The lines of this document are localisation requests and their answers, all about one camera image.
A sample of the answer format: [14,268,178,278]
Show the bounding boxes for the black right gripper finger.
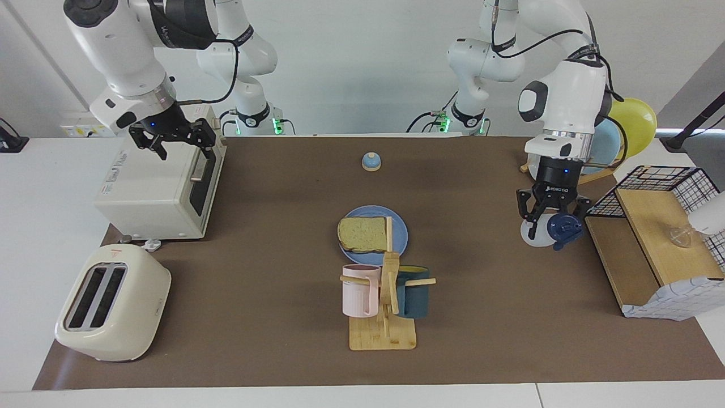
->
[184,118,218,159]
[129,126,168,161]

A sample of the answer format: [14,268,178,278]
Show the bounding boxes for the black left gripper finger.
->
[517,190,547,240]
[569,195,591,236]

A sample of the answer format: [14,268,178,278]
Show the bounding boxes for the seasoning bottle with blue cap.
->
[520,210,585,252]

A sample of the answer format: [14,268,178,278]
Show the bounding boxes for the toasted bread slice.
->
[337,216,391,254]

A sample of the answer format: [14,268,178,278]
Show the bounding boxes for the wooden plate rack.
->
[520,159,626,197]

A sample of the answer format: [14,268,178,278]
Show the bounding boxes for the light blue round plate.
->
[589,119,622,175]

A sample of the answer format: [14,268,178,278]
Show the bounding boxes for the yellow round plate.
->
[609,98,658,161]

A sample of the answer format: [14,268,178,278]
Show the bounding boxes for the white toaster oven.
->
[93,105,227,241]

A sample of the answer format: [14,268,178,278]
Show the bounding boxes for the white power strip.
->
[59,116,114,138]

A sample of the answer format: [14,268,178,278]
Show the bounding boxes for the white checked cloth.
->
[620,277,725,322]

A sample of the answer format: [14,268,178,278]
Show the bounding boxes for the white cylinder object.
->
[688,192,725,236]

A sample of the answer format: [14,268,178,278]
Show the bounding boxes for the black desk device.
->
[0,118,30,154]

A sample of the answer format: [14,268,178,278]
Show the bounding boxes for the dark teal mug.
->
[395,265,431,318]

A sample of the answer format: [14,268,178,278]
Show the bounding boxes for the cream two-slot toaster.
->
[54,244,172,362]

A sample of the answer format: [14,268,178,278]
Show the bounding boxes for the brown table mat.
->
[32,136,725,390]

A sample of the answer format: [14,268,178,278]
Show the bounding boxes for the wooden mug rack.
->
[340,216,437,351]

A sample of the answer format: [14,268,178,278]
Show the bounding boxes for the pink ribbed mug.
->
[342,264,382,318]

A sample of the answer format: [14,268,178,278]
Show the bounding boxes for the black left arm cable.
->
[490,0,629,169]

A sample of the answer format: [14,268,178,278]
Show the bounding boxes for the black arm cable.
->
[176,39,238,105]
[490,0,629,169]

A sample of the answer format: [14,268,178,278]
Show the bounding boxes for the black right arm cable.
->
[176,39,238,105]

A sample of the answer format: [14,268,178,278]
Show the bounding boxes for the black wire basket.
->
[583,165,725,267]

